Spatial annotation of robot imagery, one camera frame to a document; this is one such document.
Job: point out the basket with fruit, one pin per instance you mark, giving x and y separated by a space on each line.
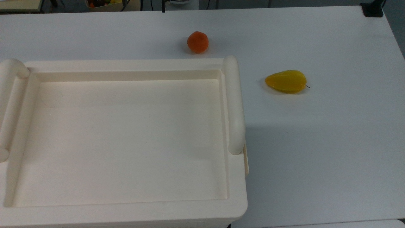
107 3

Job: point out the orange tangerine fruit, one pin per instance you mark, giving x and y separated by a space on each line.
197 42

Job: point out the cream plastic storage cabinet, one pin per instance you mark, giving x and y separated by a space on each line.
126 142

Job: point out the yellow starfruit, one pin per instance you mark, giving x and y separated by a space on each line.
286 81

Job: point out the black table clamp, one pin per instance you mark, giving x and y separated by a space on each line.
372 9

